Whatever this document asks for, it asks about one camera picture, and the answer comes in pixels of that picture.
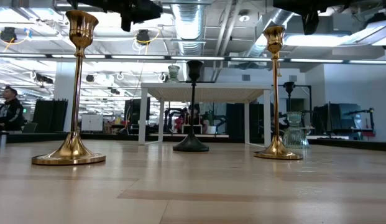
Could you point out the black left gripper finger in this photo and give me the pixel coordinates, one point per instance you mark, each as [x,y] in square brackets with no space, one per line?
[126,22]

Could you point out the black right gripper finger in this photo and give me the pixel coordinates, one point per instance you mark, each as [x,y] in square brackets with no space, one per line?
[310,23]

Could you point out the clear glass candle holder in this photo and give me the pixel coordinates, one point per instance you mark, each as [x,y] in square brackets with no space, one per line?
[296,137]

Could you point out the tall brass candlestick holder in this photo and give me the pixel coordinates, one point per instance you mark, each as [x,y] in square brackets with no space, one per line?
[71,152]
[276,149]

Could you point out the tall black candlestick holder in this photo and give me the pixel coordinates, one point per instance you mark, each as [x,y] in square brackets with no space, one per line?
[191,144]

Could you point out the distant black candlestick holder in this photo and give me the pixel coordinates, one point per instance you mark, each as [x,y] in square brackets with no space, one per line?
[289,87]

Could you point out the white perforated riser table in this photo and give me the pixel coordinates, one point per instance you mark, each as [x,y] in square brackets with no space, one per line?
[205,91]

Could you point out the white cabinet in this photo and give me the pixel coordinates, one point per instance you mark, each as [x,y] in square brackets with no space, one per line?
[92,122]

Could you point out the person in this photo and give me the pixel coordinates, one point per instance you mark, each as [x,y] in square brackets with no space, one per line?
[194,119]
[11,113]

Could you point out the black partition panel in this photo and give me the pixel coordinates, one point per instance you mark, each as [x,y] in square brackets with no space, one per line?
[49,115]

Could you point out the white cup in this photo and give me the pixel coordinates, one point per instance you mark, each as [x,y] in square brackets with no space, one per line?
[211,129]

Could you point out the black overhead camera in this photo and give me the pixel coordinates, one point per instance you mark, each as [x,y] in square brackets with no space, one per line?
[7,34]
[143,36]

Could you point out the silver ventilation duct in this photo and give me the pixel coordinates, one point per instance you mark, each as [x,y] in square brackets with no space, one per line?
[189,31]

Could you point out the overhead frame light bar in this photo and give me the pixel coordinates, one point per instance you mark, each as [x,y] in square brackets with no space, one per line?
[195,58]

